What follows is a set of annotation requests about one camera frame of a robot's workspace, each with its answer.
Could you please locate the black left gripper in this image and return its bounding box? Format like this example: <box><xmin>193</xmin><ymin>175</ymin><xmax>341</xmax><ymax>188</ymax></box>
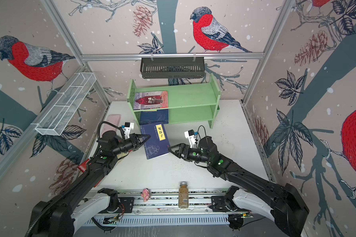
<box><xmin>112</xmin><ymin>134</ymin><xmax>150</xmax><ymax>156</ymax></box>

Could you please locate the blue book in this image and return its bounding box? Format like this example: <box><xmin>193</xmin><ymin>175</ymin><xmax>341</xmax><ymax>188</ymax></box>
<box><xmin>139</xmin><ymin>110</ymin><xmax>169</xmax><ymax>125</ymax></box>
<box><xmin>140</xmin><ymin>122</ymin><xmax>170</xmax><ymax>160</ymax></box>

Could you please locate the pink Hamlet book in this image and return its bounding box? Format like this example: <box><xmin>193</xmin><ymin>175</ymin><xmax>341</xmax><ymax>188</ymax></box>
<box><xmin>133</xmin><ymin>91</ymin><xmax>168</xmax><ymax>110</ymax></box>

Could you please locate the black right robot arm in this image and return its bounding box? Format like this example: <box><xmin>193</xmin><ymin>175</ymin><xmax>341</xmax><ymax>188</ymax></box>
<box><xmin>168</xmin><ymin>136</ymin><xmax>310</xmax><ymax>237</ymax></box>

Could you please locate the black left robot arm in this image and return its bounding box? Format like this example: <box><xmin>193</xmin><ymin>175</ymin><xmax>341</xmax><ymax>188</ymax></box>
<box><xmin>25</xmin><ymin>126</ymin><xmax>151</xmax><ymax>237</ymax></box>

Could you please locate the pink case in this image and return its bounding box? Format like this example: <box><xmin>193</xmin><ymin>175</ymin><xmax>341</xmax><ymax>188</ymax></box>
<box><xmin>100</xmin><ymin>114</ymin><xmax>121</xmax><ymax>136</ymax></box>

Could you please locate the spice jar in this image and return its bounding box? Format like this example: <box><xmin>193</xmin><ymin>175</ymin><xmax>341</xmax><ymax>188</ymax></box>
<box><xmin>179</xmin><ymin>181</ymin><xmax>189</xmax><ymax>208</ymax></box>

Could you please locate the green wooden shelf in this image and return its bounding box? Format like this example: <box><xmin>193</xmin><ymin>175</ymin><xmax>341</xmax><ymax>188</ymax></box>
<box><xmin>127</xmin><ymin>75</ymin><xmax>221</xmax><ymax>128</ymax></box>

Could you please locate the pink small toy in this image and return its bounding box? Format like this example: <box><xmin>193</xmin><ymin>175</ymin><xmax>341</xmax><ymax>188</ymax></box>
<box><xmin>141</xmin><ymin>188</ymin><xmax>150</xmax><ymax>202</ymax></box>

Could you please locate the red snack bag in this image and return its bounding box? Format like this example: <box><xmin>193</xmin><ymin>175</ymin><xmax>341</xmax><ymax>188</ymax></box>
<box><xmin>78</xmin><ymin>152</ymin><xmax>130</xmax><ymax>189</ymax></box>

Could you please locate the black hanging basket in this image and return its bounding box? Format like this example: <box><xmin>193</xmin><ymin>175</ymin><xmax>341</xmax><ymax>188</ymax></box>
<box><xmin>140</xmin><ymin>57</ymin><xmax>205</xmax><ymax>79</ymax></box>

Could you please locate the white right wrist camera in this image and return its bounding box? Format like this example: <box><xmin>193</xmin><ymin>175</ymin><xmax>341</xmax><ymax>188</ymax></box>
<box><xmin>185</xmin><ymin>129</ymin><xmax>197</xmax><ymax>148</ymax></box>

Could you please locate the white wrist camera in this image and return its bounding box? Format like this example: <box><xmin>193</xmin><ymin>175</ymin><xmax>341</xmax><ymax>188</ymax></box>
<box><xmin>185</xmin><ymin>129</ymin><xmax>197</xmax><ymax>148</ymax></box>
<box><xmin>121</xmin><ymin>122</ymin><xmax>134</xmax><ymax>139</ymax></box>

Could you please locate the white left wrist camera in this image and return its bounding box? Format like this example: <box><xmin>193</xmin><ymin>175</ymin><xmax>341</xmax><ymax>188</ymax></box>
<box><xmin>121</xmin><ymin>122</ymin><xmax>134</xmax><ymax>139</ymax></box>

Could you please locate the aluminium rail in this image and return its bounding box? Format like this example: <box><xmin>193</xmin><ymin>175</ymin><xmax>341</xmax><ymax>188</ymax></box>
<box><xmin>74</xmin><ymin>188</ymin><xmax>296</xmax><ymax>216</ymax></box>

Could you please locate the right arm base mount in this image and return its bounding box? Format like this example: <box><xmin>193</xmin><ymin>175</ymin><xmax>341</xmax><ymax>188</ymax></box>
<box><xmin>208</xmin><ymin>186</ymin><xmax>247</xmax><ymax>212</ymax></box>

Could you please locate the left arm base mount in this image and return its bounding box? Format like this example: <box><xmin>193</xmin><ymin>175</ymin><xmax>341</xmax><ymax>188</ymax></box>
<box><xmin>91</xmin><ymin>188</ymin><xmax>134</xmax><ymax>214</ymax></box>

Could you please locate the white wire mesh basket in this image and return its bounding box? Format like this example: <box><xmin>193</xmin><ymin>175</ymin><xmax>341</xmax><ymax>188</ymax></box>
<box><xmin>35</xmin><ymin>72</ymin><xmax>97</xmax><ymax>136</ymax></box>

